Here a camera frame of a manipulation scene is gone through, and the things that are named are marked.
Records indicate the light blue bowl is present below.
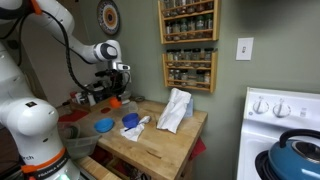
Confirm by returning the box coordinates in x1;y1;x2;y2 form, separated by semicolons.
94;118;114;133

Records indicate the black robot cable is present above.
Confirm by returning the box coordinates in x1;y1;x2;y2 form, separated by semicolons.
0;9;101;96

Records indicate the decorative wall plate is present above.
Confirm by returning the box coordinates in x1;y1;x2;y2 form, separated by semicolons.
97;0;120;36

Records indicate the white paper bag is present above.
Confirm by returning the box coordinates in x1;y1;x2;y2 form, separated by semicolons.
157;88;193;133

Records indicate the wooden spice rack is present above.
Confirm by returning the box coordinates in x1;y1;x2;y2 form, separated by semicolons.
162;48;218;93
158;0;220;44

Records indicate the white crumpled paper towel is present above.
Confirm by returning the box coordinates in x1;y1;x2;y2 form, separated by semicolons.
120;116;151;142

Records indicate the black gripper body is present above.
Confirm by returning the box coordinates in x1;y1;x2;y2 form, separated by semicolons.
95;69;128;96

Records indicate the orange cup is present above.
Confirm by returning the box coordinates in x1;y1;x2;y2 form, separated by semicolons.
109;97;122;108

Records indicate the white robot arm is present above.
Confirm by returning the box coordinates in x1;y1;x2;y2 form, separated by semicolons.
0;0;130;180

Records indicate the dark blue bowl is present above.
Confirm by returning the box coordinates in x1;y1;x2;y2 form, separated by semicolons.
122;113;139;128

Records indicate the white stove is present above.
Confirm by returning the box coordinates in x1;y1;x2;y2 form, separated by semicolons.
236;87;320;180

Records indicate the clear plastic cup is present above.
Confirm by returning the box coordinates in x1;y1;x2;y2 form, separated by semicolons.
121;101;138;115

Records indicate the white light switch plate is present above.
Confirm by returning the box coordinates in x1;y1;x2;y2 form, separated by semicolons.
236;37;254;61

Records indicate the wooden butcher block cart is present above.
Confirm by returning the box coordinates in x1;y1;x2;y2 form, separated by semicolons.
77;100;208;180

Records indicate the lower wooden spice rack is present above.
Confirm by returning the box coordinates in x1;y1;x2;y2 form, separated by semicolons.
162;48;218;93

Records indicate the clear plastic bin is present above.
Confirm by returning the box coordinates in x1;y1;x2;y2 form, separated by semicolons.
58;122;100;159

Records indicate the upper wooden spice rack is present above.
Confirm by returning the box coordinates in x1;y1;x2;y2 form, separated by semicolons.
158;0;220;44

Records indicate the blue pot with lid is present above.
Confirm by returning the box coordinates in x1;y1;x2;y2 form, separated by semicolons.
255;129;320;180

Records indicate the red cutting board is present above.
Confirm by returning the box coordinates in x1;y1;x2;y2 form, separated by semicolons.
59;110;87;122

